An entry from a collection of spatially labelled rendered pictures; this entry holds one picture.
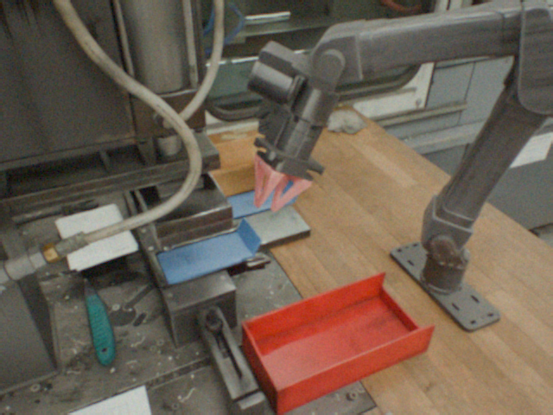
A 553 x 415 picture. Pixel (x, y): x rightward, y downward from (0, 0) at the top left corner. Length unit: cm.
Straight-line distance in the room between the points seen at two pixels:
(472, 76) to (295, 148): 113
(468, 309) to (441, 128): 102
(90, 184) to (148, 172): 7
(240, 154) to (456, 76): 84
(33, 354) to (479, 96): 153
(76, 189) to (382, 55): 41
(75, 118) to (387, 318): 54
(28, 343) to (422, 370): 54
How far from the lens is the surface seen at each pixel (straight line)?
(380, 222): 100
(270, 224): 94
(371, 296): 83
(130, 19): 57
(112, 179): 63
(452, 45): 66
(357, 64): 66
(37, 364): 78
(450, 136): 180
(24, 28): 53
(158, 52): 57
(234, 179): 102
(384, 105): 156
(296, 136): 71
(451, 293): 87
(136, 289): 87
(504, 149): 72
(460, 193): 75
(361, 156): 120
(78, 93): 55
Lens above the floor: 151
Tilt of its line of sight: 38 degrees down
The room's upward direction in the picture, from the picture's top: straight up
